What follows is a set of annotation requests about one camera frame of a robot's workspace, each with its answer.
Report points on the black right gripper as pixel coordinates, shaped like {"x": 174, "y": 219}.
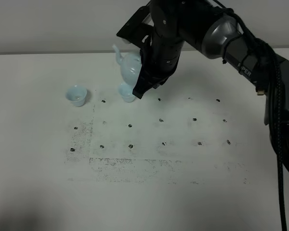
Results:
{"x": 160, "y": 57}

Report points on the light blue porcelain teapot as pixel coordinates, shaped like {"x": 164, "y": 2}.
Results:
{"x": 130, "y": 65}

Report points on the light blue right teacup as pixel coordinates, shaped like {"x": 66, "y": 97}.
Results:
{"x": 125, "y": 91}

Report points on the light blue teacup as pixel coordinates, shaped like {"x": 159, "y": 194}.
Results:
{"x": 76, "y": 95}
{"x": 125, "y": 91}

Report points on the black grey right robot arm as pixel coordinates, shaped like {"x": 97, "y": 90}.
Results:
{"x": 217, "y": 32}

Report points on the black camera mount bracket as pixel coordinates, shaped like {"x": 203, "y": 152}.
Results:
{"x": 137, "y": 29}

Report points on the light blue left teacup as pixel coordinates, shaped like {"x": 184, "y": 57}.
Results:
{"x": 76, "y": 95}

